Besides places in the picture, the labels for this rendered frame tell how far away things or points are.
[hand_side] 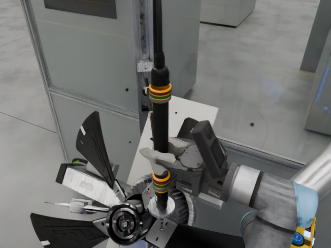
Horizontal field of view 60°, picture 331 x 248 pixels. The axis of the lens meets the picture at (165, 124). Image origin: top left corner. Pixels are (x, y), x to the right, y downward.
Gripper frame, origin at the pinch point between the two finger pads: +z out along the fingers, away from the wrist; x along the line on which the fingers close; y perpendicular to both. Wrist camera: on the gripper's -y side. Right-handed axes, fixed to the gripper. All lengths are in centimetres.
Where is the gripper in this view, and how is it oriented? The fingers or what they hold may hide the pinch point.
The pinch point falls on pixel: (149, 143)
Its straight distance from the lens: 65.8
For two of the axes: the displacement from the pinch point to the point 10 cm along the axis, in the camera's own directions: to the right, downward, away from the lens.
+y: 0.0, 8.1, 5.9
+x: 4.7, -5.1, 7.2
